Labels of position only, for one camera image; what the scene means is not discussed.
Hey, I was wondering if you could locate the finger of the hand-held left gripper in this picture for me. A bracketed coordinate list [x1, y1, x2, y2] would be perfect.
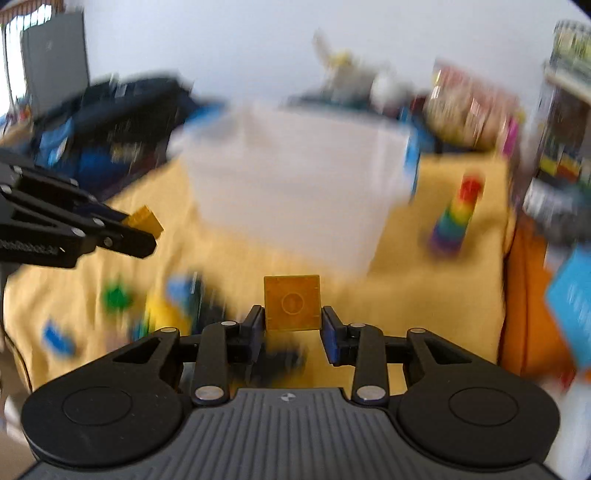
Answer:
[0, 187, 158, 259]
[0, 150, 131, 224]

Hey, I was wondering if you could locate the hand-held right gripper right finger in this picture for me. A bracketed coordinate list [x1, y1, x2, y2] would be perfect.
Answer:
[322, 305, 483, 408]

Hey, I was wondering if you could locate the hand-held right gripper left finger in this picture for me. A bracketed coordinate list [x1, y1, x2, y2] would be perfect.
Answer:
[111, 305, 266, 408]

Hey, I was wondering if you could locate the golden yellow toy brick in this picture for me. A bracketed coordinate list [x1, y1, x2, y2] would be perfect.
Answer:
[122, 205, 164, 239]

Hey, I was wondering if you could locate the brown wooden toy block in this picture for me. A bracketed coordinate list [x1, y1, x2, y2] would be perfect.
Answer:
[264, 275, 321, 331]

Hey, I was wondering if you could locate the light blue toy brick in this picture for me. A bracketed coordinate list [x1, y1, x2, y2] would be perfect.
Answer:
[166, 274, 202, 319]

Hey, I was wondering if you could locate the small yellow toy piece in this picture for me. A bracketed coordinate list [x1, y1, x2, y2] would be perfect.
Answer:
[144, 295, 192, 337]

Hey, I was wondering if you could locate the blue airplane disc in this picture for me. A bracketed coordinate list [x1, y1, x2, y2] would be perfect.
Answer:
[41, 320, 78, 357]

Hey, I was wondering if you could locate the white plastic storage bin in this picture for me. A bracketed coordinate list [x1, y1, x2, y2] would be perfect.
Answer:
[168, 104, 421, 278]

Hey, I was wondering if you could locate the yellow cloth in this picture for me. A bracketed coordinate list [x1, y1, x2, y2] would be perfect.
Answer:
[2, 152, 515, 398]

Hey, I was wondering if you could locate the dark blue stroller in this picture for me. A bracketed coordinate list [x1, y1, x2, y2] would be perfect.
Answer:
[28, 74, 227, 199]

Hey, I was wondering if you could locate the grey door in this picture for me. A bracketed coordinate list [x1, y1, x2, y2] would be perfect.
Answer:
[21, 11, 90, 114]

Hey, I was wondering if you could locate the orange box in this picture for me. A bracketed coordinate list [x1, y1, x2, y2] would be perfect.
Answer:
[501, 222, 578, 380]

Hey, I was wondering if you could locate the light blue card box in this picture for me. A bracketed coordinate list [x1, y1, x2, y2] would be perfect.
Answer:
[545, 244, 591, 366]

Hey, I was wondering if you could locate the clear snack bag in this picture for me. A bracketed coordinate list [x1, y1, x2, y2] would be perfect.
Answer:
[425, 60, 522, 149]

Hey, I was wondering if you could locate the pink plastic wrap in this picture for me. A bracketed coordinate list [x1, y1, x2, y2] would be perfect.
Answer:
[501, 115, 521, 158]

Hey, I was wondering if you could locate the white plastic bag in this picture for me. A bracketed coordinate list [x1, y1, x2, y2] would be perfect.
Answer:
[314, 32, 384, 93]

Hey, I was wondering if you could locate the colourful toy box stack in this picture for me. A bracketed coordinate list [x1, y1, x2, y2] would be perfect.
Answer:
[522, 18, 591, 245]

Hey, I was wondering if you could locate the rainbow stacking ring toy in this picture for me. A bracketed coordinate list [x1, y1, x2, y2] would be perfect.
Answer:
[429, 173, 485, 257]

